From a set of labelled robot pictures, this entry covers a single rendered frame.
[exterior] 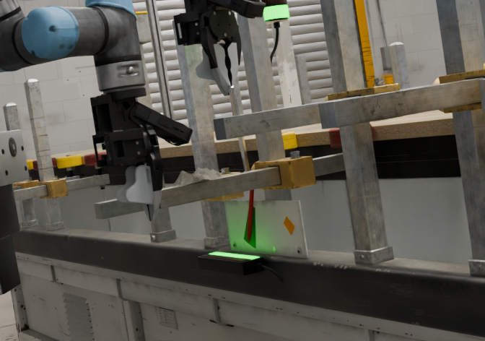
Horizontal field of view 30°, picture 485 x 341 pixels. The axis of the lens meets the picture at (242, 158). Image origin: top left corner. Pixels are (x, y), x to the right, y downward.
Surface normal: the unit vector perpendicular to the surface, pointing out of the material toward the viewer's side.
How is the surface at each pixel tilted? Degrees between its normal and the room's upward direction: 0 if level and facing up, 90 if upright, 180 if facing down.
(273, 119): 90
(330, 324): 90
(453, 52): 90
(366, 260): 90
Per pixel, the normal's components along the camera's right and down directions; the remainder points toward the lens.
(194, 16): -0.62, 0.14
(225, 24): 0.77, -0.08
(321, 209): -0.85, 0.16
